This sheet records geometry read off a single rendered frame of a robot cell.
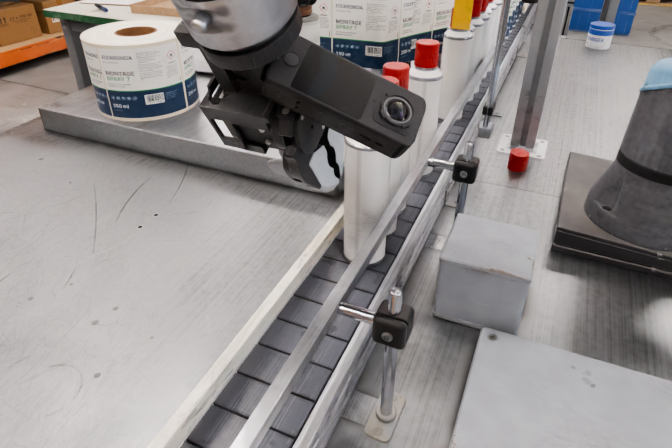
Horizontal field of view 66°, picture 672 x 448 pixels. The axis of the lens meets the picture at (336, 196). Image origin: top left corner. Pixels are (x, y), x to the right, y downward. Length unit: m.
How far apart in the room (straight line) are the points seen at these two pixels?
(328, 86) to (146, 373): 0.38
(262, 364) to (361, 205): 0.20
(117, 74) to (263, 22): 0.74
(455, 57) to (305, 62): 0.63
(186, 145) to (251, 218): 0.23
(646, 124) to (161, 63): 0.79
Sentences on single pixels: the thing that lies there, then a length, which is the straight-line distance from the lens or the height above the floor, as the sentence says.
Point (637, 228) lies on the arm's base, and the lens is 0.78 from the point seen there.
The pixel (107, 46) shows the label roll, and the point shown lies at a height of 1.02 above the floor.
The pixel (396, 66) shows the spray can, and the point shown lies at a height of 1.08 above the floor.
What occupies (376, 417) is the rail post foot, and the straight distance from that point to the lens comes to 0.55.
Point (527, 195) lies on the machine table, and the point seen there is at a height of 0.83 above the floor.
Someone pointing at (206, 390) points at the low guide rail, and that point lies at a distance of 0.47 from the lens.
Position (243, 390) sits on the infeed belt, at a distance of 0.51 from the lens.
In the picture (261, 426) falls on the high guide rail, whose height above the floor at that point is 0.96.
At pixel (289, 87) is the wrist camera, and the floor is 1.16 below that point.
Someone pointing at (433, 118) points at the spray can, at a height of 0.98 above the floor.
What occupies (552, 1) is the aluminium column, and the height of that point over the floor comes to 1.10.
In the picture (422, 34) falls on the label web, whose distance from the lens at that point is 1.24.
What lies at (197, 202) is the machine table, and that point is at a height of 0.83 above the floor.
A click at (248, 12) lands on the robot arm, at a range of 0.32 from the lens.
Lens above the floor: 1.28
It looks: 32 degrees down
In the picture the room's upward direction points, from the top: straight up
